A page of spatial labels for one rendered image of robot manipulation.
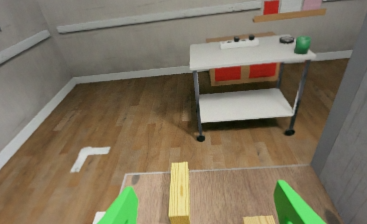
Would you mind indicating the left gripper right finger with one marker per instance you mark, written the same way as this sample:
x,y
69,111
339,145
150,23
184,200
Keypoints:
x,y
291,209

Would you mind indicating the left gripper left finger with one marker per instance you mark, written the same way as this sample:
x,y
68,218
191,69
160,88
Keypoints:
x,y
123,210

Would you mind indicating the long wooden board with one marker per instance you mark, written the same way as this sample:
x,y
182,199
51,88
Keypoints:
x,y
259,220

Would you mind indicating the yellow wooden block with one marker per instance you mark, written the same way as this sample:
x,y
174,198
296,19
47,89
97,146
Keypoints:
x,y
179,207

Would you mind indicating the grey panel wall with slot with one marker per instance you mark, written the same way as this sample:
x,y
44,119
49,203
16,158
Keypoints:
x,y
340,158

